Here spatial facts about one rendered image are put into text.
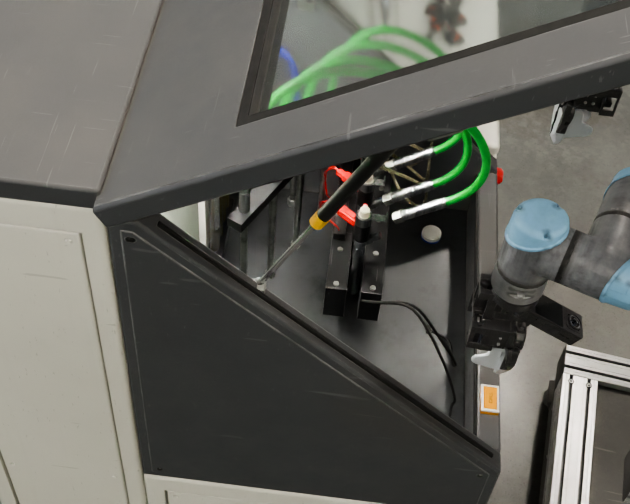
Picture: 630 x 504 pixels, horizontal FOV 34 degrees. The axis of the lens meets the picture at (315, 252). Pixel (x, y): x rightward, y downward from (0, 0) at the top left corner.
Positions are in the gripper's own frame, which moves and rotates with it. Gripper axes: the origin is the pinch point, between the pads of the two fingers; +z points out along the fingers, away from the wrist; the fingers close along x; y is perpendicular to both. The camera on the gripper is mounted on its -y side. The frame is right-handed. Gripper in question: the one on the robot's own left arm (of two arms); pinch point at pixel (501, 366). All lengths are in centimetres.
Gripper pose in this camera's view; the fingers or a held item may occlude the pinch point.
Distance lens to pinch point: 163.5
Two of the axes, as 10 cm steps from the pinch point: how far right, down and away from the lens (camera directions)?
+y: -9.9, -1.4, 0.3
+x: -1.3, 7.6, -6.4
